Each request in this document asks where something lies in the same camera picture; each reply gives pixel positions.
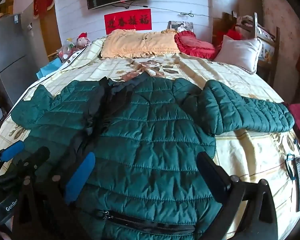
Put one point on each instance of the pile of bedside toys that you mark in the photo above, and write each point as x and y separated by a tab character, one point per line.
66	50

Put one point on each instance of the red clothes on chair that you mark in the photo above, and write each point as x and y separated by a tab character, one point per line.
232	33

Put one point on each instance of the framed photo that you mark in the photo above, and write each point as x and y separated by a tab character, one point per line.
181	26

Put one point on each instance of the blue cardboard box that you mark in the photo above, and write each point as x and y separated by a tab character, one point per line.
50	67

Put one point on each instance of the floral checked bed quilt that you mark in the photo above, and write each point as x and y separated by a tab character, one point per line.
215	70

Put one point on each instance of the brown wooden door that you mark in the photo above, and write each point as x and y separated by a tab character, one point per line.
51	30

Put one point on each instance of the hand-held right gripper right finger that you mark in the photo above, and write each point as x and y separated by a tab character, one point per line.
210	175

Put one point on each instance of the white pillow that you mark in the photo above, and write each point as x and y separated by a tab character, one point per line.
240	52

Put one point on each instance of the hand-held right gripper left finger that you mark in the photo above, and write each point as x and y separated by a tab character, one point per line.
80	177

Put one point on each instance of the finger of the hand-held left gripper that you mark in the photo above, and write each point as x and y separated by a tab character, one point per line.
12	151
37	155

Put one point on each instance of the yellow frilled pillow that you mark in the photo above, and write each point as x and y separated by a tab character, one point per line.
140	42

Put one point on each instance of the plush toy with red hat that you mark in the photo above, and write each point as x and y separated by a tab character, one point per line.
83	40

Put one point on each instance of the green quilted puffer jacket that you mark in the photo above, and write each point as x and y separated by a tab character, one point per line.
152	130

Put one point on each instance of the red ruffled cushion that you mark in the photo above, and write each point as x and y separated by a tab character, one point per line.
192	45

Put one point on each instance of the wall switch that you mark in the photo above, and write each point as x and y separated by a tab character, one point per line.
30	26

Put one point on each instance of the red wall banner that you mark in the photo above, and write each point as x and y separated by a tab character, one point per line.
127	20

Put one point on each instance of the wooden chair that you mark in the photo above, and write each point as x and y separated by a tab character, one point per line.
275	55

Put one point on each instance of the grey refrigerator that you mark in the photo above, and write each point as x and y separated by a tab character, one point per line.
15	55

